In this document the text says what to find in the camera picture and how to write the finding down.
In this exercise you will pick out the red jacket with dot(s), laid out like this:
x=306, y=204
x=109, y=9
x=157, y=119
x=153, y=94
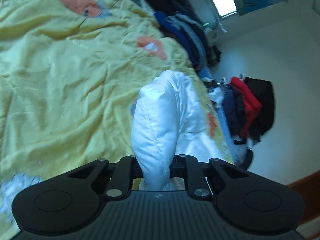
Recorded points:
x=247, y=100

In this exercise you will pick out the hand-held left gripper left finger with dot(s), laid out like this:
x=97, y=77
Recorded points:
x=125, y=170

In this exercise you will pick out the yellow printed blanket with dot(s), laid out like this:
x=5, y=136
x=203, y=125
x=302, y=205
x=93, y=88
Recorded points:
x=62, y=80

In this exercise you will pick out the pile of dark clothes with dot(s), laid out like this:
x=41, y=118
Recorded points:
x=180, y=25

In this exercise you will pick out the navy jacket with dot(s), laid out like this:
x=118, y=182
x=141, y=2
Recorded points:
x=231, y=107

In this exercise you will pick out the black bag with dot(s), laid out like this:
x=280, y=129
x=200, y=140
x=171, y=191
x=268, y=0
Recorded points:
x=247, y=158

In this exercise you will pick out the wooden door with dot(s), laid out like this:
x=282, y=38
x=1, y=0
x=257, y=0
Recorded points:
x=307, y=197

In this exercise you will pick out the white puffer jacket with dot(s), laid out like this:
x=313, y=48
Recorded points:
x=165, y=120

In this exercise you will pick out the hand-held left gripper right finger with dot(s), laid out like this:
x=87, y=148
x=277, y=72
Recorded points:
x=190, y=172

